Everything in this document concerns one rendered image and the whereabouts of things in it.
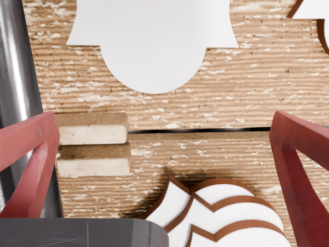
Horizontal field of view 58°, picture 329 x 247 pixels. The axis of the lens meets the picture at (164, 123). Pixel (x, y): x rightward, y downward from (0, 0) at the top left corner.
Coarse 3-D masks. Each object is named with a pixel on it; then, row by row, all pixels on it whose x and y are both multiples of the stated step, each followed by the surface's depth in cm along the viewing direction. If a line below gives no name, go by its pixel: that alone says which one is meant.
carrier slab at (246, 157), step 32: (160, 160) 27; (192, 160) 27; (224, 160) 27; (256, 160) 28; (64, 192) 28; (96, 192) 28; (128, 192) 28; (160, 192) 29; (256, 192) 29; (320, 192) 29; (288, 224) 31
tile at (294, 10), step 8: (304, 0) 21; (312, 0) 21; (320, 0) 21; (328, 0) 21; (296, 8) 21; (304, 8) 21; (312, 8) 21; (320, 8) 21; (328, 8) 21; (288, 16) 22; (296, 16) 21; (304, 16) 21; (312, 16) 21; (320, 16) 21; (328, 16) 21; (320, 24) 22; (328, 24) 22; (320, 32) 22; (328, 32) 22; (320, 40) 23; (328, 40) 22; (328, 48) 22
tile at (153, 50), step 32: (96, 0) 20; (128, 0) 20; (160, 0) 20; (192, 0) 20; (224, 0) 21; (96, 32) 21; (128, 32) 21; (160, 32) 21; (192, 32) 21; (224, 32) 21; (128, 64) 22; (160, 64) 22; (192, 64) 22
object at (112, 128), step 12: (60, 120) 23; (72, 120) 23; (84, 120) 23; (96, 120) 23; (108, 120) 23; (120, 120) 23; (60, 132) 23; (72, 132) 23; (84, 132) 23; (96, 132) 23; (108, 132) 23; (120, 132) 23; (60, 144) 23; (72, 144) 23
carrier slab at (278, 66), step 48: (48, 0) 21; (240, 0) 22; (288, 0) 22; (48, 48) 22; (96, 48) 23; (240, 48) 23; (288, 48) 23; (48, 96) 24; (96, 96) 24; (144, 96) 24; (192, 96) 25; (240, 96) 25; (288, 96) 25
